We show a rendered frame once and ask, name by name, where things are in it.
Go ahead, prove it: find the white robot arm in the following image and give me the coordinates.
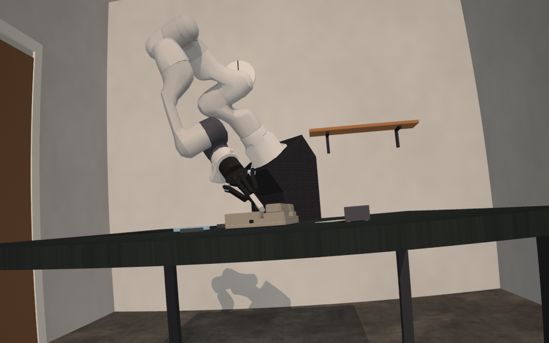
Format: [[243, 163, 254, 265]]
[[145, 14, 287, 183]]

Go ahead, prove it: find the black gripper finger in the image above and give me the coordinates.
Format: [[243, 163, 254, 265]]
[[238, 168, 265, 211], [223, 175, 263, 212]]

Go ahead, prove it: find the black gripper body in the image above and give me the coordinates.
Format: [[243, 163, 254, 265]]
[[219, 156, 248, 187]]

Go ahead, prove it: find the beige telephone handset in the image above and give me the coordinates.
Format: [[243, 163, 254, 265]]
[[265, 203, 294, 213]]

